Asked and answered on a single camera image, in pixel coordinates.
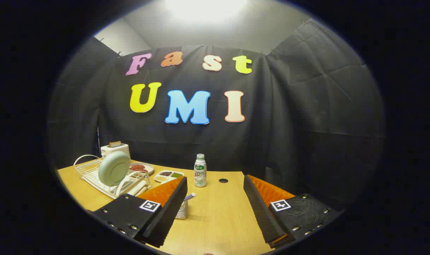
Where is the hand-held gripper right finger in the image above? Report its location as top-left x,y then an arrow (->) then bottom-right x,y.
243,174 -> 343,249

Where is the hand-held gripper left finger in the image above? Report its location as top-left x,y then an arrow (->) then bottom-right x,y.
86,176 -> 188,248

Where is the metal mesh basket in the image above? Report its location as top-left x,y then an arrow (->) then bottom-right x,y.
174,199 -> 189,220

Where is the pale green plate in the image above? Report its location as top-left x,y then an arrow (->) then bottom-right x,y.
98,151 -> 131,187

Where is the white wire dish rack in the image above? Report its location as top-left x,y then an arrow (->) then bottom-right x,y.
73,154 -> 152,199

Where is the white divided dish with beans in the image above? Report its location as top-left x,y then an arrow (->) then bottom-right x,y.
154,170 -> 185,184

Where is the small dish with red food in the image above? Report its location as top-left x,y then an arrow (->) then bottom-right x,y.
129,162 -> 154,176

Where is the white drink bottle green label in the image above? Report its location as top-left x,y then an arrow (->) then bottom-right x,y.
194,154 -> 207,188

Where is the white toaster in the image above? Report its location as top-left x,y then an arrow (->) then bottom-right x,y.
101,141 -> 131,160

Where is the black backdrop cloth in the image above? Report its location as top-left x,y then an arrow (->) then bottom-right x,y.
47,19 -> 386,213

